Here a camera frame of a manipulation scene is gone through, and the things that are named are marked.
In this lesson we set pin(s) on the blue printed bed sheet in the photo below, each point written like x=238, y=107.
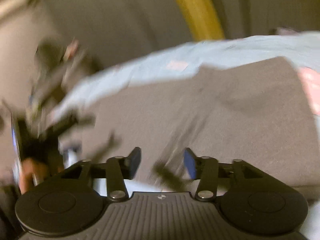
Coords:
x=155, y=65

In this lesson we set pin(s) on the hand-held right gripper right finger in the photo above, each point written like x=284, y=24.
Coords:
x=190, y=163

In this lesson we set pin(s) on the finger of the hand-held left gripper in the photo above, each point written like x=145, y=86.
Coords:
x=53, y=62

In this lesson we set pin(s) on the grey curtain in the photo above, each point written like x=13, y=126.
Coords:
x=262, y=2
x=112, y=17

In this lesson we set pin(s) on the person's left hand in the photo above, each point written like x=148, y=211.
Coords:
x=30, y=175

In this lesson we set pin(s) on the grey pants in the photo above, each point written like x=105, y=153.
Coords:
x=205, y=120

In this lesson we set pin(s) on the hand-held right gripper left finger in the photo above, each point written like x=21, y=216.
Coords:
x=135, y=163

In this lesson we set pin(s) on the yellow curtain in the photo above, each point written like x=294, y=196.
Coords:
x=195, y=10

